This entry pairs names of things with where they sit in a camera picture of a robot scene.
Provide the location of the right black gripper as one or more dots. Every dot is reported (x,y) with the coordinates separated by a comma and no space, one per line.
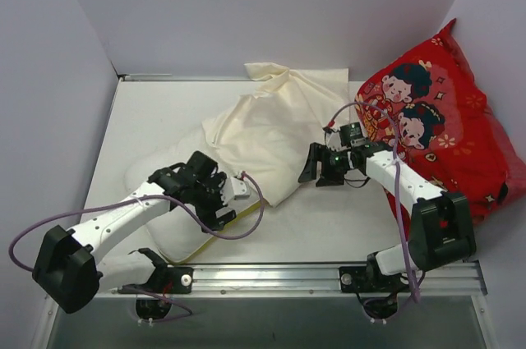
(322,163)

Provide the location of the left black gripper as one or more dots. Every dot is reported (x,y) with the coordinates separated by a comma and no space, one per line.
(218,204)

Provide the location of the white pillow yellow edge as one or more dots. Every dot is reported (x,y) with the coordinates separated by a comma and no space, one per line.
(164,176)

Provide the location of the cream pillowcase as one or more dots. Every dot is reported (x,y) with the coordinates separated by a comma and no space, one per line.
(267,133)

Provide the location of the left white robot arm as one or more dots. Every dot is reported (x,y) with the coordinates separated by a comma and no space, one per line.
(72,265)

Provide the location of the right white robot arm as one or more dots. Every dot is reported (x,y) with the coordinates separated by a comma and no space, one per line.
(441,228)

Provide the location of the red cartoon print bag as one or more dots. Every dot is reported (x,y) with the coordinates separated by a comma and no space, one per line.
(427,103)

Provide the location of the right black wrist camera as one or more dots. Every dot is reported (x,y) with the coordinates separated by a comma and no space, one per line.
(351,135)

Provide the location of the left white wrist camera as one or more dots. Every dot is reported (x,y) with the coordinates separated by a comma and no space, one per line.
(235,189)

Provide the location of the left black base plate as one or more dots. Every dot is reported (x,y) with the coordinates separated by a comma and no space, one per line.
(181,281)

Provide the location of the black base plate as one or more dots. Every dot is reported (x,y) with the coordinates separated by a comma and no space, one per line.
(181,281)
(356,279)

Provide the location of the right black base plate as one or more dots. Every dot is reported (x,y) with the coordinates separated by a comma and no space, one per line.
(356,279)

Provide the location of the aluminium mounting rail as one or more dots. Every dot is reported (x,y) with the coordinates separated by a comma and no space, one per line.
(321,279)

